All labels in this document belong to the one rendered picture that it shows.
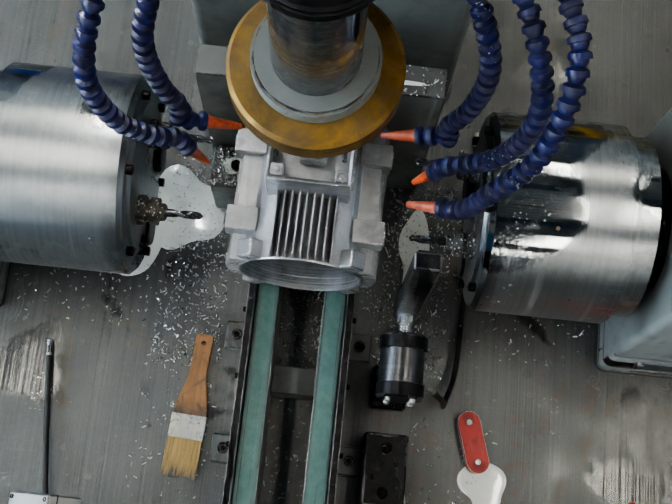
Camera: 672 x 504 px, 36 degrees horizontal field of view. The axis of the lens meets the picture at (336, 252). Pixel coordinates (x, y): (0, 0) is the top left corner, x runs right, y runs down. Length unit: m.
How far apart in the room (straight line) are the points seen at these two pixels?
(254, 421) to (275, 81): 0.52
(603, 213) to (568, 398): 0.40
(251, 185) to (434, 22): 0.31
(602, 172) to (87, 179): 0.59
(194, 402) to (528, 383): 0.48
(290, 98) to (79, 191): 0.32
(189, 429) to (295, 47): 0.72
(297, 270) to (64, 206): 0.33
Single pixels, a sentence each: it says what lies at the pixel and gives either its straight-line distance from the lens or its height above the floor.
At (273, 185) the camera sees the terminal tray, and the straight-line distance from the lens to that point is 1.22.
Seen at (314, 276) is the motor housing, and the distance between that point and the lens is 1.37.
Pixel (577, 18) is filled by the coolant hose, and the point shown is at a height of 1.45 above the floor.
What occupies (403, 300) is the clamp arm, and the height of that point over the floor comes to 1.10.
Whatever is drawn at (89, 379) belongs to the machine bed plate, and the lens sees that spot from 1.52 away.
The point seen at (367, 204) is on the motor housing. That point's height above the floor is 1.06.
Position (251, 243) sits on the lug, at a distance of 1.23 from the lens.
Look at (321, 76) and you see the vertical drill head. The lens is 0.97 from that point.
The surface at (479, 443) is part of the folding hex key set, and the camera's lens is 1.49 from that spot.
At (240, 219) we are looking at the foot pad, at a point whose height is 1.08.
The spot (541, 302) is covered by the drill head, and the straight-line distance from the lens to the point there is 1.26.
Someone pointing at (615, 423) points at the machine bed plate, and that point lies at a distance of 1.55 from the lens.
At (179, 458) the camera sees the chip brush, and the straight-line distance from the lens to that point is 1.49.
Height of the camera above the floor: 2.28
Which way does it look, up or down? 75 degrees down
